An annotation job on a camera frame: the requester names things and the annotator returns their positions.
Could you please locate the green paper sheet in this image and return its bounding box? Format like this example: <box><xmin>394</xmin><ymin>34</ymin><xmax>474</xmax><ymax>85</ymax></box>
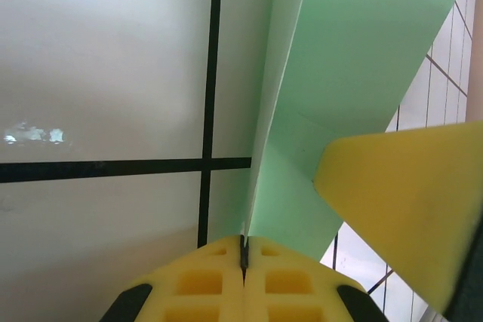
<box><xmin>241</xmin><ymin>0</ymin><xmax>479</xmax><ymax>262</ymax></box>

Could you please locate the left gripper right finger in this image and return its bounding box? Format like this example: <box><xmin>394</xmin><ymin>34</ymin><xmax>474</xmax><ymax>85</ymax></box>
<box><xmin>243</xmin><ymin>235</ymin><xmax>390</xmax><ymax>322</ymax></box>

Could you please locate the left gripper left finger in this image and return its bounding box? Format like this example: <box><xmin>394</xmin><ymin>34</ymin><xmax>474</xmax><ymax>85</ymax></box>
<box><xmin>99</xmin><ymin>234</ymin><xmax>246</xmax><ymax>322</ymax></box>

